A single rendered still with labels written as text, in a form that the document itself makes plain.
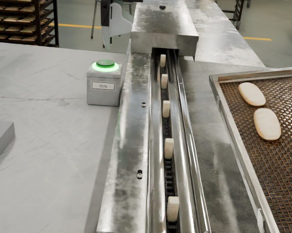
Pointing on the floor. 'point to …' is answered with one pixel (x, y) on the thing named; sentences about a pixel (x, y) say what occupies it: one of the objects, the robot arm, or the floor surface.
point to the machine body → (216, 37)
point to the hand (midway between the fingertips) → (106, 39)
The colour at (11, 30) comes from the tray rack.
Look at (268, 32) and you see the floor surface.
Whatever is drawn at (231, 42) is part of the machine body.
